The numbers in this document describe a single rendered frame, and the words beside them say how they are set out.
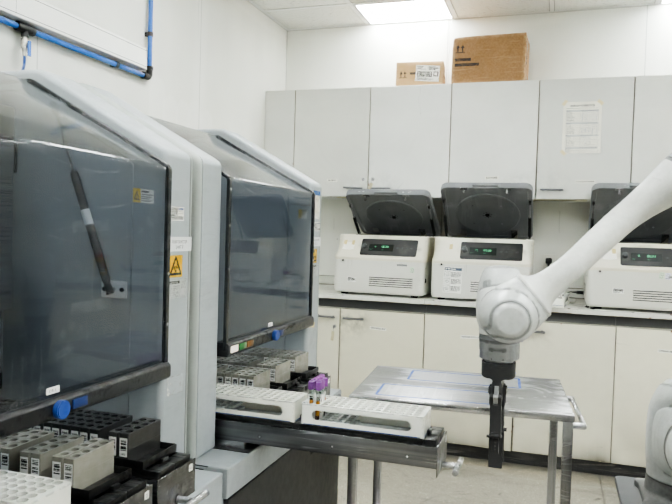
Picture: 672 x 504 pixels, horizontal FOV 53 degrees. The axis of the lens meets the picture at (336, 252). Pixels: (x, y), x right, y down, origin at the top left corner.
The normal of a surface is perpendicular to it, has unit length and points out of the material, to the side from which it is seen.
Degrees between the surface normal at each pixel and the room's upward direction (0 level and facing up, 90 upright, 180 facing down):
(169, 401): 90
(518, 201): 142
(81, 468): 90
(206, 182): 90
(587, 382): 90
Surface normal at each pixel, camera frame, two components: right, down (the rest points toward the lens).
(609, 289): -0.32, 0.02
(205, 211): 0.95, 0.04
